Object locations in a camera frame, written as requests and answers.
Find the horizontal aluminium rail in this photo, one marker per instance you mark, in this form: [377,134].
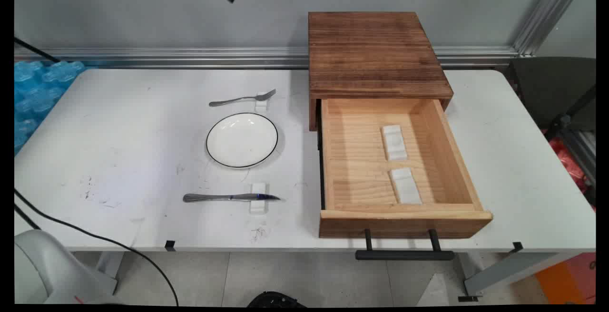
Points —
[190,57]

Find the orange box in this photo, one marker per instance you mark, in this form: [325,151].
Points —
[566,278]

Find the dark brown wooden cabinet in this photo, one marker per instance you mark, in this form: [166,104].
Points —
[376,55]

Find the light wooden drawer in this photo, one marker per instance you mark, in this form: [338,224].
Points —
[361,160]

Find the silver fork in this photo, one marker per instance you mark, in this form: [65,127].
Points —
[233,100]

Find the red plastic bag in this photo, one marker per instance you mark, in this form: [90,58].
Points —
[568,162]

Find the white plate with black rim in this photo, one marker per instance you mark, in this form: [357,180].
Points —
[241,140]

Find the slanted aluminium post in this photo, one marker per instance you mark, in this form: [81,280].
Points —
[547,14]

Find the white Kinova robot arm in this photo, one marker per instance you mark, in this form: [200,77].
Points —
[47,269]

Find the white cutlery rest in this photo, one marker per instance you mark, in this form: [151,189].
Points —
[406,186]
[261,106]
[394,143]
[257,207]

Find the black object on floor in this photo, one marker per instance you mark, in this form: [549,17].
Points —
[273,300]

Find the silver table knife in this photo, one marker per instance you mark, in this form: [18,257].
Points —
[214,198]

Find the blue bubble wrap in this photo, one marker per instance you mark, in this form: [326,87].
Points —
[38,93]

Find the white table leg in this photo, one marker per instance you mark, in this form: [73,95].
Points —
[509,271]
[110,267]

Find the black table edge clip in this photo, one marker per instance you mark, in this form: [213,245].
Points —
[517,246]
[170,245]

